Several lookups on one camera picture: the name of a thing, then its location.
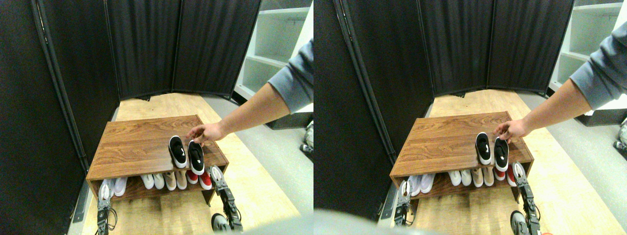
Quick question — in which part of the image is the white shelf unit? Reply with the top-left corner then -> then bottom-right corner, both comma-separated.
234,0 -> 314,119
548,0 -> 627,116

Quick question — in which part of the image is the black curtain stand pole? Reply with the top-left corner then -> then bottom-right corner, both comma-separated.
332,0 -> 396,167
29,0 -> 90,171

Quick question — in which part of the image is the black shoe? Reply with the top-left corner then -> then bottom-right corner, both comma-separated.
494,137 -> 510,172
188,141 -> 205,176
169,136 -> 188,169
475,132 -> 493,165

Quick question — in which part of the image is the brown shoe rack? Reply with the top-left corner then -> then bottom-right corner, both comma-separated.
86,115 -> 229,206
389,111 -> 534,215

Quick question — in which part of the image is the grey and black object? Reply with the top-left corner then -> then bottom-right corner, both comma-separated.
300,121 -> 314,160
613,117 -> 627,160

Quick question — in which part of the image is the person's hand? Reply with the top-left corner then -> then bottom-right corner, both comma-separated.
493,119 -> 532,144
186,121 -> 227,147

